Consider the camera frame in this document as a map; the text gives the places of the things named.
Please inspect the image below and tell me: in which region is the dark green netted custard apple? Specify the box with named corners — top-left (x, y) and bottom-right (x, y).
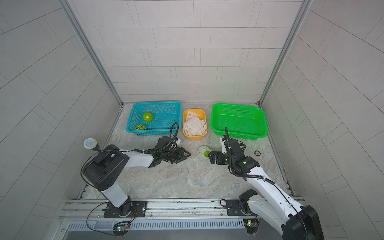
top-left (135, 124), bottom-right (147, 131)

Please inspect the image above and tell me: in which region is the green plastic basket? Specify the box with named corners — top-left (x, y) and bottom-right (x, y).
top-left (210, 103), bottom-right (269, 141)

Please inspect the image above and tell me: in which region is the aluminium corner post right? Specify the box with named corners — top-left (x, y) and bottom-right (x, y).
top-left (258, 0), bottom-right (312, 108)

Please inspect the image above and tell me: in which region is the right circuit board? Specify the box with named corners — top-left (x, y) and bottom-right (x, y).
top-left (243, 218), bottom-right (260, 234)

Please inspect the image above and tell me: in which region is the white foam net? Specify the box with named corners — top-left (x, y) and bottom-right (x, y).
top-left (197, 146), bottom-right (211, 161)

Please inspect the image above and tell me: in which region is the green custard apple in basket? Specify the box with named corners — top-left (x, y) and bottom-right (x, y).
top-left (143, 112), bottom-right (154, 123)

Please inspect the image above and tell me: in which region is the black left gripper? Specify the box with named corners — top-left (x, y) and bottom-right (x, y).
top-left (161, 147), bottom-right (193, 164)

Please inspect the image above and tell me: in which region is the teal plastic basket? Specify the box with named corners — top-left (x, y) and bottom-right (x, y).
top-left (126, 101), bottom-right (182, 136)

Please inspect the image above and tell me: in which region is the circuit board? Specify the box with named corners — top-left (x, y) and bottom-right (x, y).
top-left (112, 221), bottom-right (131, 237)
top-left (243, 218), bottom-right (260, 234)

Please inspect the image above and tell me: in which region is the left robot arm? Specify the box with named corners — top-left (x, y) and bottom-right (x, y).
top-left (81, 122), bottom-right (191, 217)

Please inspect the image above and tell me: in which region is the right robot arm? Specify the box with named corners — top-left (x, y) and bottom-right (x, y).
top-left (203, 132), bottom-right (325, 240)

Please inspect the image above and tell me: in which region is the pile of foam nets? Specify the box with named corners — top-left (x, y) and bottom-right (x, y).
top-left (184, 111), bottom-right (207, 137)

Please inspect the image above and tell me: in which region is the aluminium corner post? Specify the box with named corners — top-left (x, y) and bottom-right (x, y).
top-left (258, 0), bottom-right (312, 108)
top-left (58, 0), bottom-right (123, 108)

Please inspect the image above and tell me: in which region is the left circuit board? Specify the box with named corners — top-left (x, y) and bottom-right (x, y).
top-left (112, 221), bottom-right (131, 237)

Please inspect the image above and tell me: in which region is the yellow plastic tub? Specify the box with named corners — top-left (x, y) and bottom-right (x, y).
top-left (183, 109), bottom-right (208, 141)

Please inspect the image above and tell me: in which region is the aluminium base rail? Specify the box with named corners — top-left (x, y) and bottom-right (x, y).
top-left (53, 199), bottom-right (253, 238)

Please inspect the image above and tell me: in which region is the aluminium corner post left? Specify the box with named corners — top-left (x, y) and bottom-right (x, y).
top-left (58, 0), bottom-right (123, 108)

